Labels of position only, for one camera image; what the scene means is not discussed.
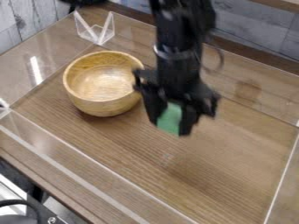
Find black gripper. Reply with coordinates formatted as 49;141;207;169
133;44;221;136

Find green rectangular block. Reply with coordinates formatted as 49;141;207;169
157;102;183;135

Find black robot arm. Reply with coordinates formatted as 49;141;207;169
134;0;221;137

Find wooden bowl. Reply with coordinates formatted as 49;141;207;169
62;51;145;117

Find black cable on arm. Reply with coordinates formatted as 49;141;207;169
198;43;226;74

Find clear acrylic corner bracket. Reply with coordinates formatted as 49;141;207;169
74;11;115;46

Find black stand with cable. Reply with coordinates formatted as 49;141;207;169
0;195;62;224

